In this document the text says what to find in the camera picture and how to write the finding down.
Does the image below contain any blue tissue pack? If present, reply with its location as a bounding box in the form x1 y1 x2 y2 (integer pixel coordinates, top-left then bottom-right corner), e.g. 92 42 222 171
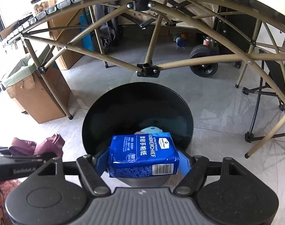
107 133 180 178

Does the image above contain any purple cloth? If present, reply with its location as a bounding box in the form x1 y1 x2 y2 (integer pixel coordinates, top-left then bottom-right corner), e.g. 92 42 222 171
9 133 65 158

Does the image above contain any light blue fluffy towel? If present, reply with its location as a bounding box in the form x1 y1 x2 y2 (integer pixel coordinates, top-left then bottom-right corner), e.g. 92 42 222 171
140 126 163 134

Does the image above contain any black round trash bin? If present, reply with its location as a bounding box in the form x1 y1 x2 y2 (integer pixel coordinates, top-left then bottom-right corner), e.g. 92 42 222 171
81 81 194 188

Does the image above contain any cardboard box with green liner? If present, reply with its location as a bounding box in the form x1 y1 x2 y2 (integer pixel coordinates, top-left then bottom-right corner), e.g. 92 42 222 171
1 45 70 123

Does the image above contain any black folding chair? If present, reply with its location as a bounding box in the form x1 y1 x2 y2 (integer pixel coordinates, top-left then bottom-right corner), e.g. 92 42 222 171
241 49 285 158

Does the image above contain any black cart wheel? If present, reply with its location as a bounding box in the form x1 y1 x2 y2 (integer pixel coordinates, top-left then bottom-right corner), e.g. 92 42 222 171
190 45 218 78

